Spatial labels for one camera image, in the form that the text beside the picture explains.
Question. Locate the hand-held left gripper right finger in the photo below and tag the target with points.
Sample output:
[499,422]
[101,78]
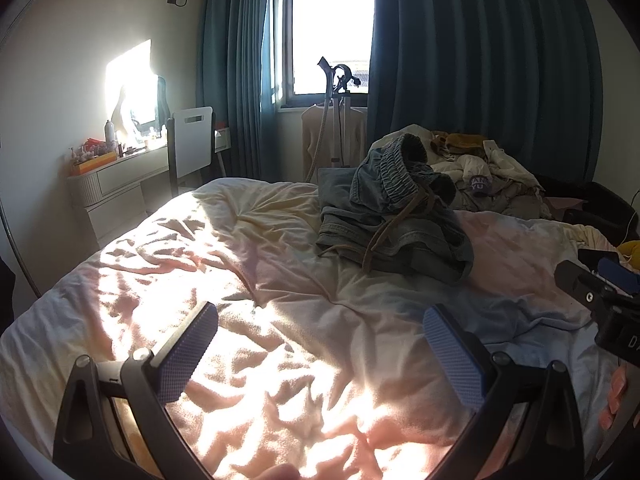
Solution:
[452,355]

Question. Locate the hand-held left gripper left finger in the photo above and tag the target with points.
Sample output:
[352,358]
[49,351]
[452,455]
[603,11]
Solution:
[187,355]

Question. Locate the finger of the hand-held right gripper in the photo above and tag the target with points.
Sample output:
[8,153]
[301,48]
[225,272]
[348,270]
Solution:
[622,275]
[575,277]

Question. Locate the grey-blue denim pants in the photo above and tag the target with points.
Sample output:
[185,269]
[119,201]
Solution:
[400,245]

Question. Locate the pile of beige clothes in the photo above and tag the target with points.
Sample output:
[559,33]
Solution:
[465,165]

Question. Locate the person's right hand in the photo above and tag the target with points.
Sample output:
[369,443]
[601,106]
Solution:
[614,400]

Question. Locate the yellow pillow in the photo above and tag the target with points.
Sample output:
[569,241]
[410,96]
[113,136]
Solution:
[631,252]

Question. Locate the black phone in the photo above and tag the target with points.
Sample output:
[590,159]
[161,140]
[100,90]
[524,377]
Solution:
[589,255]

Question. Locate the black cushion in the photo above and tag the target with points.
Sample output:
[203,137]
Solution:
[600,210]

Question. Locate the pink cloth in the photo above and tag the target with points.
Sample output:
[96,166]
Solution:
[567,204]

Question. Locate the grey garment with purple label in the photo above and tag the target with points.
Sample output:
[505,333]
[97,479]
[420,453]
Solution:
[500,200]

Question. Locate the pink and cream duvet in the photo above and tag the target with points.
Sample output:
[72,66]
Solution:
[280,270]

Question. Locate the yellow garment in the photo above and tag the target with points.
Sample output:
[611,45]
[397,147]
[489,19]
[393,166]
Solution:
[457,142]

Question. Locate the white dressing table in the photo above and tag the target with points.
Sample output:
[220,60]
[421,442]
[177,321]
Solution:
[120,180]

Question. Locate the orange box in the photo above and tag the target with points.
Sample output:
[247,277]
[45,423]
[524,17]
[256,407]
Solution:
[95,164]

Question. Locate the white chair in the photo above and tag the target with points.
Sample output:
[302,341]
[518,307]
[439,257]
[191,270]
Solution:
[192,140]

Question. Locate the small side table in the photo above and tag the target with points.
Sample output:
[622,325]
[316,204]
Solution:
[222,140]

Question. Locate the beige hanging sweater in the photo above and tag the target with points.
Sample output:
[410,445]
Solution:
[357,135]

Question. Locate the teal curtain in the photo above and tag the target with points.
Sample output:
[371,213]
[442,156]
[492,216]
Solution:
[230,60]
[475,50]

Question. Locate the vanity mirror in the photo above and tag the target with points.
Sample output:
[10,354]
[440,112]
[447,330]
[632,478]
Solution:
[145,105]

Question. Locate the garment steamer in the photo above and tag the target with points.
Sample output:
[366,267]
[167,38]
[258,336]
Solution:
[337,110]

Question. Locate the window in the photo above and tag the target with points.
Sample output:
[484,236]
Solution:
[332,20]

